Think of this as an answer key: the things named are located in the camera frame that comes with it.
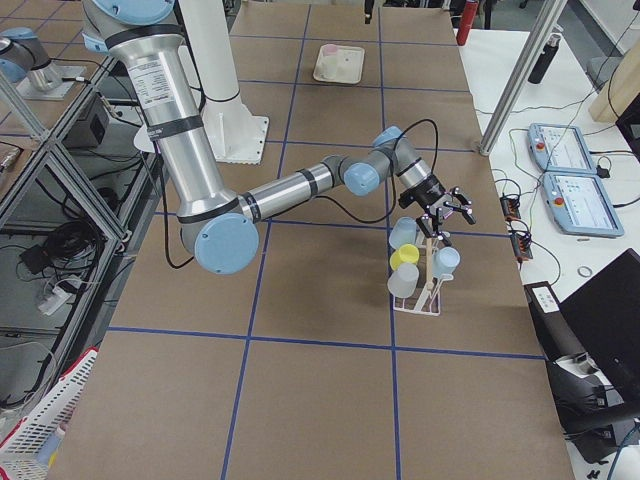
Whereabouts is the light blue plastic cup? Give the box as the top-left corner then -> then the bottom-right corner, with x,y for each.
388,217 -> 417,250

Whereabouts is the pale green plastic cup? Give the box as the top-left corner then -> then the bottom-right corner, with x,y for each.
320,55 -> 338,81

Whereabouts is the pink plastic cup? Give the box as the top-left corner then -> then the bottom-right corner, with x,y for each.
322,44 -> 338,56

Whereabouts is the black laptop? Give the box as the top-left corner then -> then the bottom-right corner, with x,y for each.
560,248 -> 639,401

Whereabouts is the teach pendant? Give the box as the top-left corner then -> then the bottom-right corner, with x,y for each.
542,171 -> 625,238
527,123 -> 596,174

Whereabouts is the grey plastic cup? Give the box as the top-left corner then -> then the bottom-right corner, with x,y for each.
387,263 -> 419,299

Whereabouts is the white wire cup rack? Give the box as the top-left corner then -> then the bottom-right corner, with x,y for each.
389,226 -> 454,316

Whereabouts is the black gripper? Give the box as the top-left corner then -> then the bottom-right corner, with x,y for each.
398,177 -> 476,239

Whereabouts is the lower teach pendant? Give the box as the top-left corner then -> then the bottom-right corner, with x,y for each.
542,171 -> 625,238

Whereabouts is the black bottle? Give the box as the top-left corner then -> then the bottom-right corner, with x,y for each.
527,33 -> 562,84

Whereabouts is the red cylinder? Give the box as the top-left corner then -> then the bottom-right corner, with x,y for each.
456,0 -> 479,46

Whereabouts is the grey aluminium frame post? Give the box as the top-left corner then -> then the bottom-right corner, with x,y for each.
478,0 -> 567,157

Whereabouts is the yellow plastic cup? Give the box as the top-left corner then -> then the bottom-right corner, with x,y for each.
389,243 -> 420,271

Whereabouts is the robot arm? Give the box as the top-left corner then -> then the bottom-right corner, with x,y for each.
83,1 -> 473,275

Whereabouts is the upper teach pendant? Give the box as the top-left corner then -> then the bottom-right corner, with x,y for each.
527,123 -> 596,174

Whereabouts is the cream plastic tray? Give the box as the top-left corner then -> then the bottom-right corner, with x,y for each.
313,45 -> 365,85

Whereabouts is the white plastic basket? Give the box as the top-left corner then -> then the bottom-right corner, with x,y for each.
1,347 -> 98,479

